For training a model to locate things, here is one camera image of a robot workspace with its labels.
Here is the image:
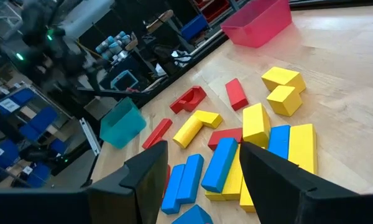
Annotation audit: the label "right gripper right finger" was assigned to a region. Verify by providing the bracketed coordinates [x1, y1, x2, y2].
[239, 141, 358, 224]

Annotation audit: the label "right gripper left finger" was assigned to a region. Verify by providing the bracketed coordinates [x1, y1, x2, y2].
[87, 140, 169, 224]

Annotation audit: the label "red arch block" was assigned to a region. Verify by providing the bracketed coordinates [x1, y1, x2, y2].
[169, 85, 208, 115]

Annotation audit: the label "red wooden block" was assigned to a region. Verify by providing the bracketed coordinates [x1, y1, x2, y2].
[162, 164, 172, 199]
[207, 127, 244, 152]
[141, 118, 173, 151]
[224, 77, 249, 112]

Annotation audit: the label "blue wooden block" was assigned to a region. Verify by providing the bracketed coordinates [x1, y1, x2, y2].
[160, 164, 186, 215]
[200, 137, 239, 194]
[267, 124, 292, 161]
[176, 153, 205, 205]

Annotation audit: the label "blue triangular block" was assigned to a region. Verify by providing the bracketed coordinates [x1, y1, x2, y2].
[171, 204, 214, 224]

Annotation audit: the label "teal plastic bin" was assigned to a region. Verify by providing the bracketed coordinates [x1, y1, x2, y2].
[99, 96, 147, 150]

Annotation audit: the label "yellow cylinder block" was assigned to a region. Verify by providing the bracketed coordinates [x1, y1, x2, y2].
[172, 115, 204, 149]

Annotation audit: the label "blue framed tablet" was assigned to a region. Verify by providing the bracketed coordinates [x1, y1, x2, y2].
[110, 69, 140, 92]

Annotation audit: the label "rack of blue bins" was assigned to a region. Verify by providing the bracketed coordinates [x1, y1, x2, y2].
[0, 81, 74, 189]

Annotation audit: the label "blue storage bin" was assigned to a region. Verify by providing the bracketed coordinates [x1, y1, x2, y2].
[180, 13, 210, 42]

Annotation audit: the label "red plastic bin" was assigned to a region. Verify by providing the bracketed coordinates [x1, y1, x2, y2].
[220, 0, 293, 49]

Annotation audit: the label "silver frame bracket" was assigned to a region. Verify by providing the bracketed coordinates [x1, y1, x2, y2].
[79, 117, 101, 157]

